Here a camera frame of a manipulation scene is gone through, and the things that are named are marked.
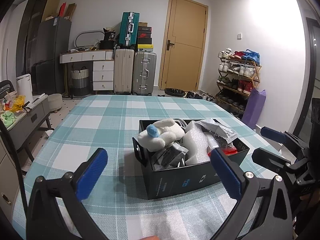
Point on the teal suitcase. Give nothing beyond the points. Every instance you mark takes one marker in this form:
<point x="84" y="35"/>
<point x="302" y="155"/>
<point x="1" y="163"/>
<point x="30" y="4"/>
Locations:
<point x="129" y="29"/>

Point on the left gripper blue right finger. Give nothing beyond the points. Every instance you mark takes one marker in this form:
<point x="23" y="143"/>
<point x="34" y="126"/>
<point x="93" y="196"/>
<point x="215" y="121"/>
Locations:
<point x="262" y="209"/>

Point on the beige suitcase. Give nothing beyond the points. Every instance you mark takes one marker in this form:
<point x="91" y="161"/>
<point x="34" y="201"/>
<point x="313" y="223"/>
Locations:
<point x="123" y="70"/>

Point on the red-edged packet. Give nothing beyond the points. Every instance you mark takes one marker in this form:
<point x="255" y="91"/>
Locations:
<point x="218" y="142"/>

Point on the black storage box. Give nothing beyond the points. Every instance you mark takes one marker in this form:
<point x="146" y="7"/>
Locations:
<point x="184" y="166"/>

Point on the silver suitcase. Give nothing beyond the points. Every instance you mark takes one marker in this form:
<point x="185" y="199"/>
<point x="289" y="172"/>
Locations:
<point x="144" y="68"/>

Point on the person's left hand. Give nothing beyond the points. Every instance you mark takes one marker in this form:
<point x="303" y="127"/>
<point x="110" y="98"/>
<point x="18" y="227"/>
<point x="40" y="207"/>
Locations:
<point x="151" y="238"/>

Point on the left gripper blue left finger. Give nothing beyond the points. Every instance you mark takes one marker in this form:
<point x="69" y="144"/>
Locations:
<point x="44" y="217"/>

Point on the white air purifier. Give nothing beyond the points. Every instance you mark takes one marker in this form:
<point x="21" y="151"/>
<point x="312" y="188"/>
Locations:
<point x="24" y="87"/>

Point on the white drawer desk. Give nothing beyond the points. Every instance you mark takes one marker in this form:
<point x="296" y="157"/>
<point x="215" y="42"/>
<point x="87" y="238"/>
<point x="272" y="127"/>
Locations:
<point x="101" y="69"/>

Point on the flat white plastic packet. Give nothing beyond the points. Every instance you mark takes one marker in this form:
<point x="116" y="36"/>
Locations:
<point x="218" y="129"/>

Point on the teal plaid tablecloth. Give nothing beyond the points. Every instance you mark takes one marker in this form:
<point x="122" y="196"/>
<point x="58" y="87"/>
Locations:
<point x="118" y="203"/>

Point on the white plush toy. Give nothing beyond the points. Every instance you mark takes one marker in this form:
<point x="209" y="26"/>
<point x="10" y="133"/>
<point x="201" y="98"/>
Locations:
<point x="160" y="134"/>

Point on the black wardrobe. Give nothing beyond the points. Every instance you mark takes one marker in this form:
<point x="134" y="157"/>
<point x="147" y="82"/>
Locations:
<point x="35" y="12"/>

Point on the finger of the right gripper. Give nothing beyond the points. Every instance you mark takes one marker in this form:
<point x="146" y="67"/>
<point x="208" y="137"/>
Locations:
<point x="272" y="162"/>
<point x="277" y="136"/>

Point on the grey side cabinet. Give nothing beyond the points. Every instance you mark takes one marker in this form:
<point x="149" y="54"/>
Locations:
<point x="27" y="123"/>

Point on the round grey stool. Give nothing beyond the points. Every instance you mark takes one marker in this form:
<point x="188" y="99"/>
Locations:
<point x="55" y="102"/>

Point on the dark refrigerator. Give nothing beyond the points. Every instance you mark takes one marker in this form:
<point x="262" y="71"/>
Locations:
<point x="52" y="40"/>

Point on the stacked shoe boxes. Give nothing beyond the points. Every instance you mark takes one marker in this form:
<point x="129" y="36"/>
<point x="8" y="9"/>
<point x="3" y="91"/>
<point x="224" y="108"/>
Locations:
<point x="144" y="37"/>

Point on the woven laundry basket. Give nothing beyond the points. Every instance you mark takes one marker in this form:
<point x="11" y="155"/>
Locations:
<point x="80" y="82"/>

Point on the shoe rack with shoes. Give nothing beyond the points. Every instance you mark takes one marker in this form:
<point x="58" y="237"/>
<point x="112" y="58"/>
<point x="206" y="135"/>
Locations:
<point x="238" y="76"/>

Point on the wooden door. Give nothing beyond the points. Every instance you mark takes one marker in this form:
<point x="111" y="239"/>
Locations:
<point x="183" y="45"/>

